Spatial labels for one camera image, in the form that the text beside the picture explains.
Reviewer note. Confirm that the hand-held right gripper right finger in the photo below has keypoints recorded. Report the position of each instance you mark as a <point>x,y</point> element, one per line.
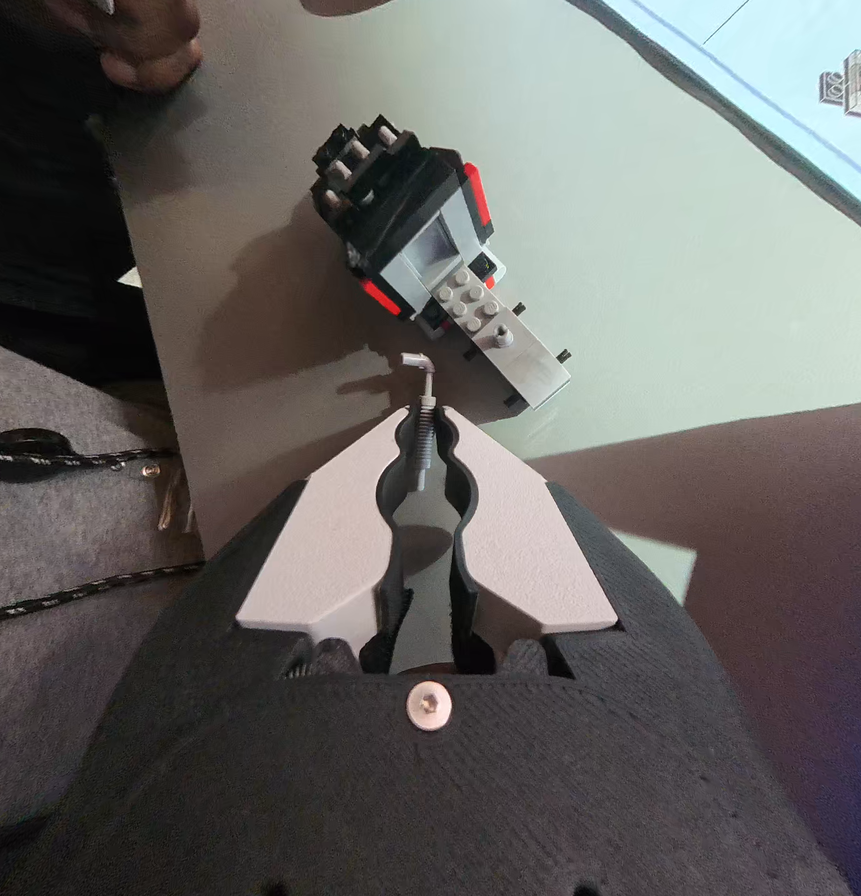
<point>535,553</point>

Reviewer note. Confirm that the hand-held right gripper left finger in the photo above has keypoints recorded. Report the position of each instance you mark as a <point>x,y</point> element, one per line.
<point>318,553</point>

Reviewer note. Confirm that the grey toy exhaust pipe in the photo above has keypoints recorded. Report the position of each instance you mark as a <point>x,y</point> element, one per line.
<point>425,434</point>

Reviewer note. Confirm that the toy brick truck model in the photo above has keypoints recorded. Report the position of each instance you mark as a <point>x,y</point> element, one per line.
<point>402,210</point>

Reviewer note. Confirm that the light blue instruction booklet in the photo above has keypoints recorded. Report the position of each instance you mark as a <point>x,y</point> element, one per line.
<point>752,42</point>

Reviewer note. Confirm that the person's left forearm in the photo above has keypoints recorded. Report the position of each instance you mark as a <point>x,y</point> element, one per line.
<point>46,210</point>

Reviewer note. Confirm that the person's left hand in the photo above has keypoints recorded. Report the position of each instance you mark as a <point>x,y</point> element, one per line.
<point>150,49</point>

